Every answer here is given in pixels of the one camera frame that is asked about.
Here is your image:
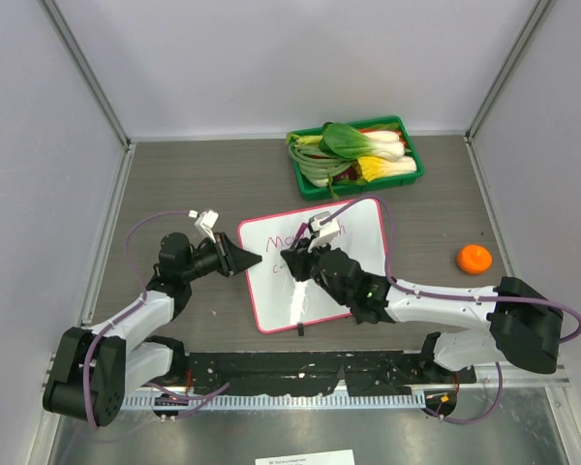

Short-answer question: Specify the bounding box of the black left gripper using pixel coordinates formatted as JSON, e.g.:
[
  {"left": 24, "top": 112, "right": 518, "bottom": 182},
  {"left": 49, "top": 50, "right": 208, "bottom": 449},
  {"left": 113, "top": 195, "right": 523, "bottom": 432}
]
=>
[{"left": 181, "top": 232, "right": 260, "bottom": 282}]

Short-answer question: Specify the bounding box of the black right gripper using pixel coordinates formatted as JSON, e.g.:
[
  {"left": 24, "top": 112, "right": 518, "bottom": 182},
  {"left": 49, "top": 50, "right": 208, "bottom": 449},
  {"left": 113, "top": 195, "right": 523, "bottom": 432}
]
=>
[{"left": 283, "top": 234, "right": 350, "bottom": 305}]

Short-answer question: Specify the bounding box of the magenta capped whiteboard marker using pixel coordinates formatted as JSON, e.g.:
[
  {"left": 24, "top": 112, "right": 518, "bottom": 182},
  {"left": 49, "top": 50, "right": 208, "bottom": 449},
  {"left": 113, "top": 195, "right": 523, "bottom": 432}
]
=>
[{"left": 291, "top": 223, "right": 308, "bottom": 248}]

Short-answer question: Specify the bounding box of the pink framed whiteboard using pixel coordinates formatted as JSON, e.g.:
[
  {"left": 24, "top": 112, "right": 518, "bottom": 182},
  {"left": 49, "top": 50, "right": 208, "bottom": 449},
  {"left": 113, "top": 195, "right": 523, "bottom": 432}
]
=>
[{"left": 237, "top": 200, "right": 386, "bottom": 334}]

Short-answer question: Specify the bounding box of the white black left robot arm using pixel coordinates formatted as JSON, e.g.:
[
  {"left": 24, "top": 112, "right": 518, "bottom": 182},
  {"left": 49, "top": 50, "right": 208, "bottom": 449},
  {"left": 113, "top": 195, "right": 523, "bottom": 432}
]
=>
[{"left": 43, "top": 232, "right": 262, "bottom": 427}]

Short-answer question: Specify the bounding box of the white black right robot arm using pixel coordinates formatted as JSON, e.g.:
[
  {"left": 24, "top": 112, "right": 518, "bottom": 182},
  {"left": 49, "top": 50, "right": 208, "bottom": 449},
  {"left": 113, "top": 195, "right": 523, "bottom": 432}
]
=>
[{"left": 281, "top": 239, "right": 564, "bottom": 383}]

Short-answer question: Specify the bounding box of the green plastic tray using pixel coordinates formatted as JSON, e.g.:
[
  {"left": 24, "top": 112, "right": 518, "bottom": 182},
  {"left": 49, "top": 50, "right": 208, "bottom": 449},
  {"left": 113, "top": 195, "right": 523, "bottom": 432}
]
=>
[{"left": 286, "top": 116, "right": 425, "bottom": 201}]

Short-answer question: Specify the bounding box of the green long beans bundle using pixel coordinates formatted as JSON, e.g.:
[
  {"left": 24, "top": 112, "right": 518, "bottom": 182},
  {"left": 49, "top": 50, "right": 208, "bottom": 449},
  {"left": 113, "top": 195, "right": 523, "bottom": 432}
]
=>
[{"left": 287, "top": 133, "right": 357, "bottom": 188}]

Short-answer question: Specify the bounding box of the yellow leaf cabbage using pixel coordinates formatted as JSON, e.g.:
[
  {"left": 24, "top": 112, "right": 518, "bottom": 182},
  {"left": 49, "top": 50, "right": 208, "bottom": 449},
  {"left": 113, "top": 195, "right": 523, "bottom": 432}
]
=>
[{"left": 357, "top": 156, "right": 417, "bottom": 182}]

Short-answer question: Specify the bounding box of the green bok choy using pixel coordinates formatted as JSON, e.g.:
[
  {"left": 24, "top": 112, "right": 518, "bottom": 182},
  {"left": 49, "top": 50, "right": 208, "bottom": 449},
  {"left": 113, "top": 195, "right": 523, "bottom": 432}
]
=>
[{"left": 321, "top": 123, "right": 407, "bottom": 161}]

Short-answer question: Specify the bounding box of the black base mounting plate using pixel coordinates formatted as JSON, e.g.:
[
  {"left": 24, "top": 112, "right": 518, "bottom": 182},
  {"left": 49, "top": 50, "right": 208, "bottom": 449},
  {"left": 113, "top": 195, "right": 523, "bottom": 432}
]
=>
[{"left": 188, "top": 351, "right": 476, "bottom": 397}]

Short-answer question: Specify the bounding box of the red chili pepper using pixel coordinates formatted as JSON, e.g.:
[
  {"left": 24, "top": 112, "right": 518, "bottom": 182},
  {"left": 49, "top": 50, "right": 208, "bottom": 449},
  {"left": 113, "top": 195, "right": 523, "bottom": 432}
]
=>
[{"left": 359, "top": 128, "right": 407, "bottom": 147}]

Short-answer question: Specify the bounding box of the orange ball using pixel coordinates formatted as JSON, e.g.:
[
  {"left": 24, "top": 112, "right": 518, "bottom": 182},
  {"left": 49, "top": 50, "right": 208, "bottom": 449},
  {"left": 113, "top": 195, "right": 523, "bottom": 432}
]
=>
[{"left": 455, "top": 244, "right": 493, "bottom": 275}]

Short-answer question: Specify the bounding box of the white paper label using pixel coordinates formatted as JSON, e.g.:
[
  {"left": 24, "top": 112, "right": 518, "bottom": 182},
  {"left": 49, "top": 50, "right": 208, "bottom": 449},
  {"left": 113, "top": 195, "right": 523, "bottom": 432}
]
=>
[{"left": 255, "top": 449, "right": 355, "bottom": 465}]

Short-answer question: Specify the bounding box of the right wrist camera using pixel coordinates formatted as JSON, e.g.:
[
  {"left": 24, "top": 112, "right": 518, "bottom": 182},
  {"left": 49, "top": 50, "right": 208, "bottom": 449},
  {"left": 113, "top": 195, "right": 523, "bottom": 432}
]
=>
[{"left": 308, "top": 211, "right": 341, "bottom": 253}]

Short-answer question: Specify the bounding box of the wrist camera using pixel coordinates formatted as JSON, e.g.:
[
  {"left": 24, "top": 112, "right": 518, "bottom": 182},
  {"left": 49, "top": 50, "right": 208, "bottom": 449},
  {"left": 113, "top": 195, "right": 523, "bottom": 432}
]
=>
[
  {"left": 308, "top": 211, "right": 341, "bottom": 253},
  {"left": 188, "top": 209, "right": 219, "bottom": 240}
]

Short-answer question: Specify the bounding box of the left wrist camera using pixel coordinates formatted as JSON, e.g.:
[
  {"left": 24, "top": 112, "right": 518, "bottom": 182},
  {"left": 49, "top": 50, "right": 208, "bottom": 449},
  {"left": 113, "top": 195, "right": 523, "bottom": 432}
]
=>
[{"left": 188, "top": 209, "right": 219, "bottom": 240}]

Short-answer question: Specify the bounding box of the grey slotted cable duct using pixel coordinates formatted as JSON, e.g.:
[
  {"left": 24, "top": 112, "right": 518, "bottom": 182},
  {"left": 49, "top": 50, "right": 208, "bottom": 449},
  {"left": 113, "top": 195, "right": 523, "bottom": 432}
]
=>
[{"left": 121, "top": 389, "right": 426, "bottom": 412}]

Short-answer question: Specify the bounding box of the left aluminium frame post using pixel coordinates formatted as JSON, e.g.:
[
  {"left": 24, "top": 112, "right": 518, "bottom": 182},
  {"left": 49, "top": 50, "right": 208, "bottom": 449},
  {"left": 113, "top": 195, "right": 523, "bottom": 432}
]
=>
[{"left": 39, "top": 0, "right": 131, "bottom": 148}]

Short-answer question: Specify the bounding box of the aluminium frame post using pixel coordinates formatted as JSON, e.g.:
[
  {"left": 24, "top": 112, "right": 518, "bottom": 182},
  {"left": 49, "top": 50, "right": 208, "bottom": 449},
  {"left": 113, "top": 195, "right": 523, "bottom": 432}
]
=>
[
  {"left": 466, "top": 0, "right": 556, "bottom": 142},
  {"left": 39, "top": 0, "right": 131, "bottom": 148}
]

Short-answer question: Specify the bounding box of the right aluminium frame post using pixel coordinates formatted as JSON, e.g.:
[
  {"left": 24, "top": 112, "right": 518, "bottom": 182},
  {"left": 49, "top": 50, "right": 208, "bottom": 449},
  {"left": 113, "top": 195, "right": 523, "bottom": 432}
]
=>
[{"left": 466, "top": 0, "right": 556, "bottom": 142}]

